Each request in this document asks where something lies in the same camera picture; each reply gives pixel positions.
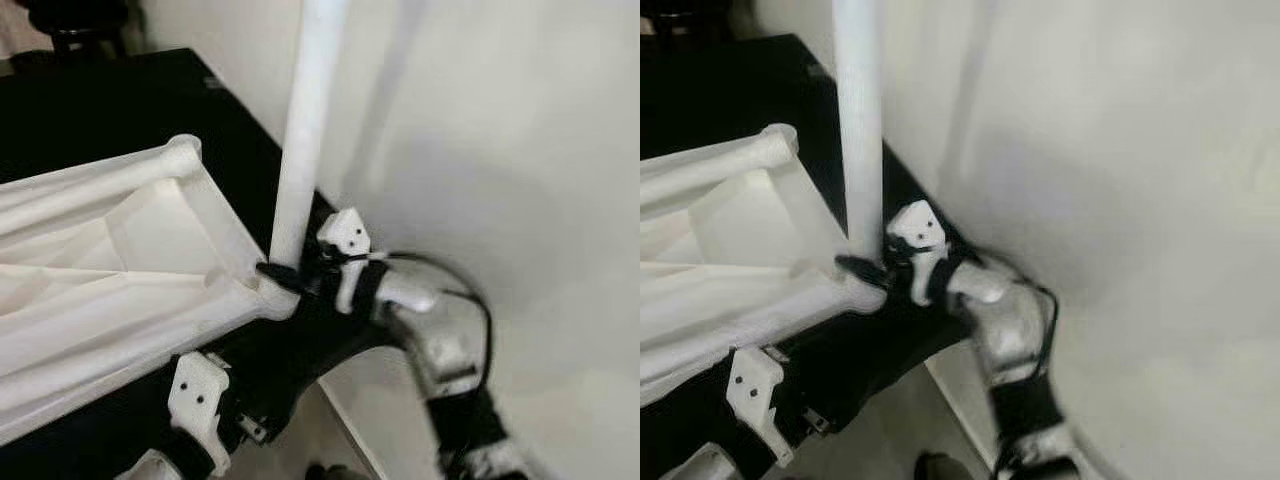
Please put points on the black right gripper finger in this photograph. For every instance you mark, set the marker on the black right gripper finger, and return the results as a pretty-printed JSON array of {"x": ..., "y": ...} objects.
[
  {"x": 280, "y": 279},
  {"x": 862, "y": 272}
]

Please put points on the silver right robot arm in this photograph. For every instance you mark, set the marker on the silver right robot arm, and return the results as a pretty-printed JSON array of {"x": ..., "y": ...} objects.
[
  {"x": 1010, "y": 330},
  {"x": 440, "y": 345}
]

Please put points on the white plastic table top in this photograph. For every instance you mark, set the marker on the white plastic table top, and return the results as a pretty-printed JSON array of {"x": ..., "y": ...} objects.
[
  {"x": 740, "y": 215},
  {"x": 150, "y": 230}
]

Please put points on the black tablecloth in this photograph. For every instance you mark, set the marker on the black tablecloth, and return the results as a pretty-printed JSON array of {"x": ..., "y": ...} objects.
[
  {"x": 700, "y": 90},
  {"x": 100, "y": 100}
]

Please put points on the black stool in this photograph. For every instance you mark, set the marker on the black stool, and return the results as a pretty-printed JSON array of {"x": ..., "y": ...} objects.
[
  {"x": 690, "y": 18},
  {"x": 85, "y": 35}
]

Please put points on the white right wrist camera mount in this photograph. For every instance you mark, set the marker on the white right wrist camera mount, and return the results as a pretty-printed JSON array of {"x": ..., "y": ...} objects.
[
  {"x": 345, "y": 232},
  {"x": 915, "y": 225}
]

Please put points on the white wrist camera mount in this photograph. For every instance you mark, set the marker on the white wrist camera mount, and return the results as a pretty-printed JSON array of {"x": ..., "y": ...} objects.
[
  {"x": 750, "y": 390},
  {"x": 195, "y": 395},
  {"x": 915, "y": 225},
  {"x": 345, "y": 232}
]

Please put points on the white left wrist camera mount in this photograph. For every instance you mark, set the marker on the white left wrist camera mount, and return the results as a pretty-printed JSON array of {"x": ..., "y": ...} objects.
[
  {"x": 195, "y": 395},
  {"x": 750, "y": 390}
]

